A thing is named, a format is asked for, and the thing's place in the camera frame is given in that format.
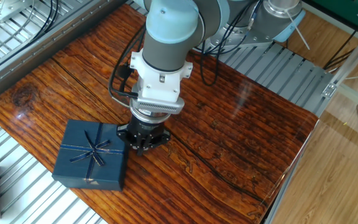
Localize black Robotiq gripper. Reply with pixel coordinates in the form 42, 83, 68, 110
116, 116, 172, 157

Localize blue ribboned casing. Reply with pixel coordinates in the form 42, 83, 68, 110
52, 119, 130, 192

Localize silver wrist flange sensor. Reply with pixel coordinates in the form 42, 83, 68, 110
129, 107, 171, 126

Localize wood grain table mat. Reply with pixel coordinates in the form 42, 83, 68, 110
0, 3, 319, 224

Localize white zip tie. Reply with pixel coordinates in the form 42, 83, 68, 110
285, 9, 311, 51

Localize perforated metal plate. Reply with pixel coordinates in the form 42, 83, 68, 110
0, 0, 34, 24

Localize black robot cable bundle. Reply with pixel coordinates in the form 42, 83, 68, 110
108, 0, 262, 108

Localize aluminium table edge rail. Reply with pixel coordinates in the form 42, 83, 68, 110
0, 0, 127, 108

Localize black cables under mesh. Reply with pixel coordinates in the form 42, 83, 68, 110
26, 0, 60, 47

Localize aluminium frame beam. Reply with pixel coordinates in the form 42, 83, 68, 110
321, 27, 358, 100

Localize thin black floor cable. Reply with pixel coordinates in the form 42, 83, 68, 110
323, 2, 358, 71

